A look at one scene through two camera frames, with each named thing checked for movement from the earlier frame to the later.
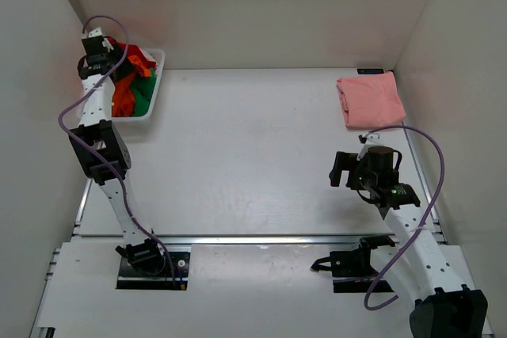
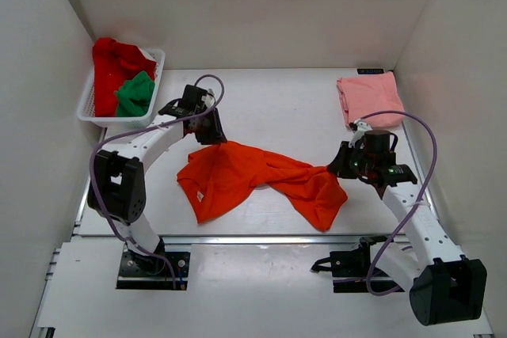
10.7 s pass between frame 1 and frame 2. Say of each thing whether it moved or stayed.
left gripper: moved
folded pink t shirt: stayed
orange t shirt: moved
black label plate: stayed
